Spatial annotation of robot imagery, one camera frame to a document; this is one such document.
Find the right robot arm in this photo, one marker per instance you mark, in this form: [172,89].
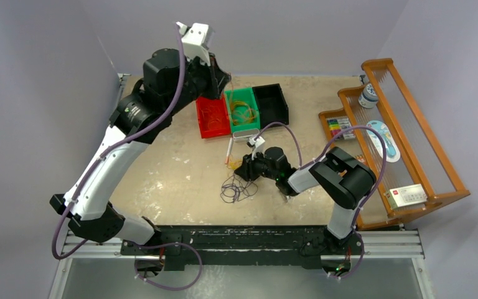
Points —
[345,179]

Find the white round jar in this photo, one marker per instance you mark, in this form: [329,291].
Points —
[368,97]

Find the red plastic bin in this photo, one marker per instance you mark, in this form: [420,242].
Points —
[212,117]

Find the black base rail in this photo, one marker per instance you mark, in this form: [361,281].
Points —
[307,246]

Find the wooden shelf rack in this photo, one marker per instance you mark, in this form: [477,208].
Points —
[422,158]

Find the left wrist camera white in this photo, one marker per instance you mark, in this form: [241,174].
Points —
[196,41]

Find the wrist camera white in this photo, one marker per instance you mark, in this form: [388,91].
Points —
[196,41]
[256,145]

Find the white marker orange cap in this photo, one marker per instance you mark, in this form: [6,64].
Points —
[229,151]

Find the white grey stapler case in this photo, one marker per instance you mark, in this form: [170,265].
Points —
[244,135]

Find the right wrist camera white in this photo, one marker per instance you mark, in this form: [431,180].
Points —
[256,145]

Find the green plastic bin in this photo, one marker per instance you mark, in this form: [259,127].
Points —
[242,109]

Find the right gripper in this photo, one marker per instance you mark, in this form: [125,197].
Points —
[246,170]

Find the box of coloured markers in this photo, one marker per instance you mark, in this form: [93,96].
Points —
[336,125]

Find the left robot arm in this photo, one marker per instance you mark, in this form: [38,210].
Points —
[87,204]

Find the blue white blister pack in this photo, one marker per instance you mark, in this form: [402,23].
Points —
[392,151]

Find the black plastic bin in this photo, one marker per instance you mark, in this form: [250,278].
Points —
[271,103]

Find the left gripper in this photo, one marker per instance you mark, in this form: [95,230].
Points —
[216,77]

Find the white label box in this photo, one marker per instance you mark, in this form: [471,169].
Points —
[406,196]

